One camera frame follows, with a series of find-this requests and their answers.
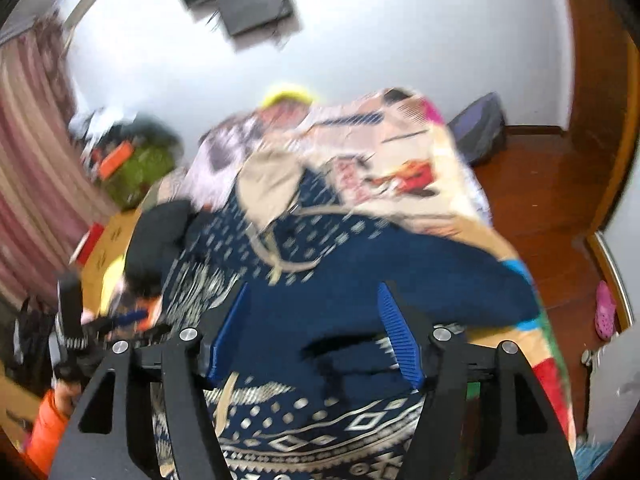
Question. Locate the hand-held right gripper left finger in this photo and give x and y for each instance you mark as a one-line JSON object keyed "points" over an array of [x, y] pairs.
{"points": [[232, 330]]}

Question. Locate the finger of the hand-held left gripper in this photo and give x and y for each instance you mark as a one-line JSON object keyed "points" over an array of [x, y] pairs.
{"points": [[102, 328]]}

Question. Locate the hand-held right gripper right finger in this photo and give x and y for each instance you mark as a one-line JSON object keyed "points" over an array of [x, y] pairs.
{"points": [[400, 340]]}

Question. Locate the navy patterned cloth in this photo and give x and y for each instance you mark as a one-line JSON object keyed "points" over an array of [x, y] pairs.
{"points": [[310, 310]]}

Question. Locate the person's left forearm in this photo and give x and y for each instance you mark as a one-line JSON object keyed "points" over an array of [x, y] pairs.
{"points": [[47, 430]]}

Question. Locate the black bag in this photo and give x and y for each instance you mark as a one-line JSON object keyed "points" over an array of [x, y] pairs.
{"points": [[32, 345]]}

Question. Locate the red box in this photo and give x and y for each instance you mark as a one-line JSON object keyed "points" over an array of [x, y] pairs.
{"points": [[90, 242]]}

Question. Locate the black garment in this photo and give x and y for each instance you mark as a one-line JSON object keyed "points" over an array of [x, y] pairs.
{"points": [[155, 240]]}

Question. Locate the beige garment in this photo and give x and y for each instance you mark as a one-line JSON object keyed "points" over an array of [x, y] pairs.
{"points": [[265, 190]]}

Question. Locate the green bag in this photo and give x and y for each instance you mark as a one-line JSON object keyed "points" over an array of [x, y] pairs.
{"points": [[145, 172]]}

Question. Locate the pink striped curtain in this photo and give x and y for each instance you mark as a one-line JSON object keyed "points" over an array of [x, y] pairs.
{"points": [[30, 160]]}

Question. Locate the orange box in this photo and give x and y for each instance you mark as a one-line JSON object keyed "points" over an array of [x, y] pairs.
{"points": [[114, 159]]}

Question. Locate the white purple patterned cloth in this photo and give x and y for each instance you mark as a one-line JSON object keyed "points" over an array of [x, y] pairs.
{"points": [[220, 160]]}

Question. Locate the colourful printed blanket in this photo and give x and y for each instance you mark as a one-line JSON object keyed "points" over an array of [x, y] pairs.
{"points": [[400, 145]]}

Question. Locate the pink clog shoe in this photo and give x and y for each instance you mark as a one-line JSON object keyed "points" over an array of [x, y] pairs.
{"points": [[605, 310]]}

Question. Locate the grey backpack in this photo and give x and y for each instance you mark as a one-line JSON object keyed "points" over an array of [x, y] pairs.
{"points": [[477, 127]]}

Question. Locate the wooden door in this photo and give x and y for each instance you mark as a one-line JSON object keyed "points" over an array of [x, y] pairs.
{"points": [[595, 110]]}

